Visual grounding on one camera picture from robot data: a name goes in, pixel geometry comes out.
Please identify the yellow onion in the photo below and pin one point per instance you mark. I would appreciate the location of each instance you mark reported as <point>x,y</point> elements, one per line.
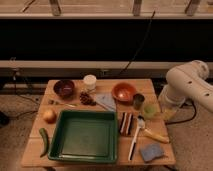
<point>49,116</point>

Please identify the white jar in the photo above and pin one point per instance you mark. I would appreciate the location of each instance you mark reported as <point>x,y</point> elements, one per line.
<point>89,82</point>

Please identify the light green cup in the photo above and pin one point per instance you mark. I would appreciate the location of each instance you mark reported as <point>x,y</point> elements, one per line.
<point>149,111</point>

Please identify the green plastic tray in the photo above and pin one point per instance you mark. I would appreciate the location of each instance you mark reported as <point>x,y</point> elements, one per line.
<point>85,136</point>

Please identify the grey metal cup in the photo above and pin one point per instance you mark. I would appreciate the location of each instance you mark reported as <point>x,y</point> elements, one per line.
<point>138,100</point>

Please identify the striped whiteboard eraser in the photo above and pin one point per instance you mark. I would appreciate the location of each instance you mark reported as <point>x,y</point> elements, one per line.
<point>126,124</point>

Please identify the wooden slatted table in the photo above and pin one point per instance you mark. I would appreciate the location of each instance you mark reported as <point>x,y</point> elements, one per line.
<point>35,143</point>

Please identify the orange bowl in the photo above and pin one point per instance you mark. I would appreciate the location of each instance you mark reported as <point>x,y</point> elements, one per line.
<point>123,92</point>

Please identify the small metal fork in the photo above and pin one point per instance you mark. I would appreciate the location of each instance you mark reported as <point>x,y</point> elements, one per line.
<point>53,102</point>

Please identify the blue sponge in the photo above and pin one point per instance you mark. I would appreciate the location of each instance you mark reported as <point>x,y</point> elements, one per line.
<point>151,152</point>

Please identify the yellow handled tool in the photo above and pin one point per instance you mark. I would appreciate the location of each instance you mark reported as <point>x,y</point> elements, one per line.
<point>156,136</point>

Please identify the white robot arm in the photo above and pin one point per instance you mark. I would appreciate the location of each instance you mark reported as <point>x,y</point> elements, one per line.
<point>186,81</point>

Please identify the dark red bowl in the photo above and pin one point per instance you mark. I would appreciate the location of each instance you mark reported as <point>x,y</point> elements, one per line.
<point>64,88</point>

